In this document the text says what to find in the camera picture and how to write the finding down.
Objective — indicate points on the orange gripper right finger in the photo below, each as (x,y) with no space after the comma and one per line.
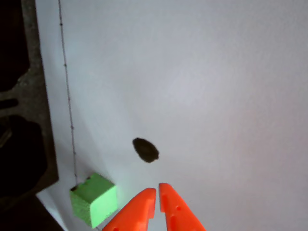
(175,211)

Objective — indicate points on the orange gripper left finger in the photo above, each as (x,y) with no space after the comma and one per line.
(138,211)

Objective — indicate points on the green textured cube block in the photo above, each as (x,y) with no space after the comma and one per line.
(96,195)

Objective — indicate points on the black dot mark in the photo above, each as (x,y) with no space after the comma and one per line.
(145,150)

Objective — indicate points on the black foam tray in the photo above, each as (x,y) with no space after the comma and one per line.
(21,144)

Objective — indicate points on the white paper sheet with drawn frame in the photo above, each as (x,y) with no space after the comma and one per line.
(192,84)

